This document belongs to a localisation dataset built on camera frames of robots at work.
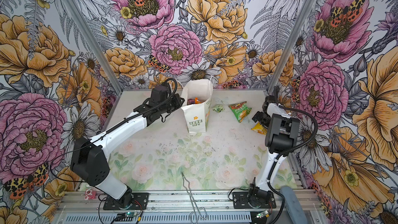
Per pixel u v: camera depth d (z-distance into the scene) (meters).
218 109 1.06
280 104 0.68
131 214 0.71
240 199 0.74
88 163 0.44
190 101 0.98
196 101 0.94
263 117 0.86
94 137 0.48
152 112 0.61
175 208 0.73
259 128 0.96
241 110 1.04
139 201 0.74
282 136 0.56
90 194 0.73
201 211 0.72
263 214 0.72
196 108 0.82
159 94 0.63
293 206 0.70
